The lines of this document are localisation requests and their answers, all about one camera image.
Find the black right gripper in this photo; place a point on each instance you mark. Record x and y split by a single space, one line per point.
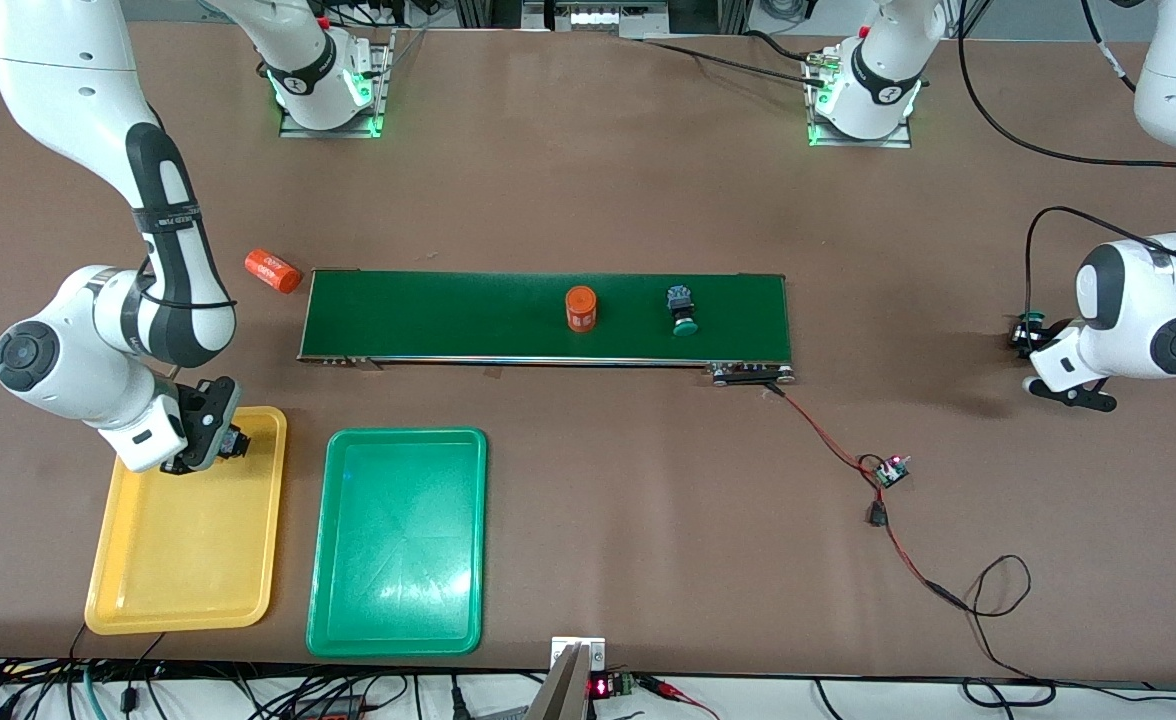
210 415

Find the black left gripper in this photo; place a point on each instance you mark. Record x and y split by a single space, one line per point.
1024 334

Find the green cap push button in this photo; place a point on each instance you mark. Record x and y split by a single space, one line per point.
683 310
1031 320

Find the yellow cap push button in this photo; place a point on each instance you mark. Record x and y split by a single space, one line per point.
236 442

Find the orange cylinder marked 4680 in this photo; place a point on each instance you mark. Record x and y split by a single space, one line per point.
273 270
581 308

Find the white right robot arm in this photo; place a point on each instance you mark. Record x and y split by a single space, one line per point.
78 100

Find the yellow plastic tray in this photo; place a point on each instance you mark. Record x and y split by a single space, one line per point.
188 560

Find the small motor controller board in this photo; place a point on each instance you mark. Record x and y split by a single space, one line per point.
891 471

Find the green plastic tray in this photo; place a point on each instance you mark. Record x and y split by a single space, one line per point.
398 545

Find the black power adapter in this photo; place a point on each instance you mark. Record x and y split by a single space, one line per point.
328 710

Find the green belt conveyor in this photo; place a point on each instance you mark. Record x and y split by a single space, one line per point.
468 315

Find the red digit display module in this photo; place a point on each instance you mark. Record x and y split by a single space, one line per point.
610 686

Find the red clip lead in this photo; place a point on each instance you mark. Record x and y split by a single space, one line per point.
673 690

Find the grey equipment with white label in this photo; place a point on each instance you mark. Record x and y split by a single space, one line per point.
598 18

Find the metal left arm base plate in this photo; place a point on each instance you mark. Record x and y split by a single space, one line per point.
893 140

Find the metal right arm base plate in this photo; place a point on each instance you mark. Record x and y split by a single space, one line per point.
383 90

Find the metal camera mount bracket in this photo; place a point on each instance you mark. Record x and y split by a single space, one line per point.
570 680

